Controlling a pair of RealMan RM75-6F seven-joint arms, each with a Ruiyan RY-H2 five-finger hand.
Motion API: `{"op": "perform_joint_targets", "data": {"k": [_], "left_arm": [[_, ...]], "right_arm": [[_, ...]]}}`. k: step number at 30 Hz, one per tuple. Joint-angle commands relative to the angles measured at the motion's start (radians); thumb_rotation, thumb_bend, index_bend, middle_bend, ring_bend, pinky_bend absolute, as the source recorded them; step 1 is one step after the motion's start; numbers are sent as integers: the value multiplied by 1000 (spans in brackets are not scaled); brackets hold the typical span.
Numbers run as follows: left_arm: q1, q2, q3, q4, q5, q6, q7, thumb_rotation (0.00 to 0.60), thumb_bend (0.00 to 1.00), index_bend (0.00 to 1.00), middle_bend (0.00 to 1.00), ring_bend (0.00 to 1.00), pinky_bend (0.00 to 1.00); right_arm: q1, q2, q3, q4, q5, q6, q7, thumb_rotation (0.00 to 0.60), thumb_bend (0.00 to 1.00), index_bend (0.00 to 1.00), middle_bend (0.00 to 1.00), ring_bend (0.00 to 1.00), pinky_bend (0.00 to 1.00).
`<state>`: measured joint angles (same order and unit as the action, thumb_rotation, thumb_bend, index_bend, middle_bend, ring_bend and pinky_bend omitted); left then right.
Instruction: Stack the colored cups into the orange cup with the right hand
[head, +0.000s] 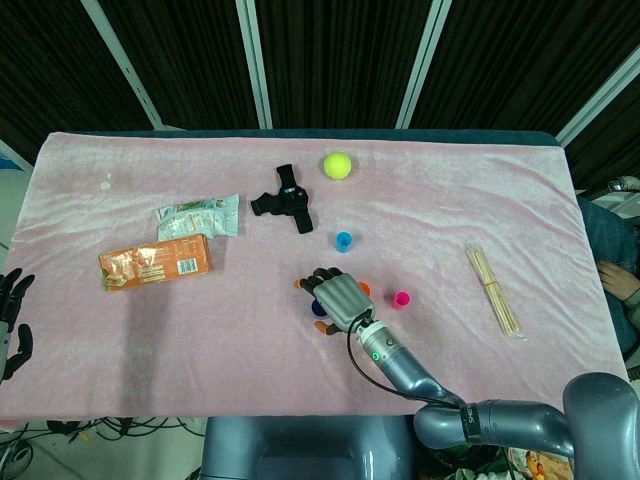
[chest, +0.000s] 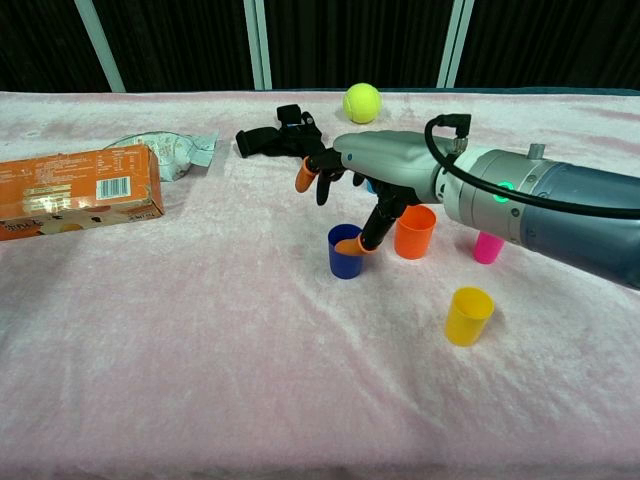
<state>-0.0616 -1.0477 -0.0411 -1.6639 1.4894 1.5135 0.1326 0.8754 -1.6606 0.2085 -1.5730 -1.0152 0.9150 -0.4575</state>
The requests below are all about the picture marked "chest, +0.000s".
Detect pink velvet table cloth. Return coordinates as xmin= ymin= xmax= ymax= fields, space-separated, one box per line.
xmin=0 ymin=89 xmax=640 ymax=480

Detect white snack bag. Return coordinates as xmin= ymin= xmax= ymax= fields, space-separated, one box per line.
xmin=102 ymin=129 xmax=220 ymax=183

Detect yellow tennis ball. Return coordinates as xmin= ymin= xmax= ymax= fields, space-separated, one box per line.
xmin=342 ymin=82 xmax=384 ymax=125

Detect double white frame post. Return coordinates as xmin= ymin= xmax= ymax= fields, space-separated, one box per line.
xmin=242 ymin=0 xmax=274 ymax=92

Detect dark blue plastic cup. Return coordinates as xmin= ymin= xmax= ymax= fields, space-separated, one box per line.
xmin=327 ymin=223 xmax=365 ymax=280

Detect slanted white frame post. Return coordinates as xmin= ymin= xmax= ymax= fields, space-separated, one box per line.
xmin=73 ymin=0 xmax=126 ymax=93

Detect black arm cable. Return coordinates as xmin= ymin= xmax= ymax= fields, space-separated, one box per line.
xmin=424 ymin=113 xmax=640 ymax=220

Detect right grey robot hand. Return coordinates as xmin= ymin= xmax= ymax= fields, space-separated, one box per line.
xmin=294 ymin=128 xmax=454 ymax=257

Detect yellow plastic cup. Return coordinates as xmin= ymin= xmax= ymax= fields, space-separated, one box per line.
xmin=444 ymin=286 xmax=496 ymax=348

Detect pink plastic cup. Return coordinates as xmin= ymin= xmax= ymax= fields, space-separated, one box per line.
xmin=473 ymin=230 xmax=506 ymax=265

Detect orange plastic cup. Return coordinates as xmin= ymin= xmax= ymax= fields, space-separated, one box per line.
xmin=393 ymin=204 xmax=437 ymax=261

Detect orange snack box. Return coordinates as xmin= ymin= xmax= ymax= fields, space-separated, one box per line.
xmin=0 ymin=144 xmax=166 ymax=243

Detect black strap wrist brace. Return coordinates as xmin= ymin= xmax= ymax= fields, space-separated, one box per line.
xmin=235 ymin=103 xmax=331 ymax=162

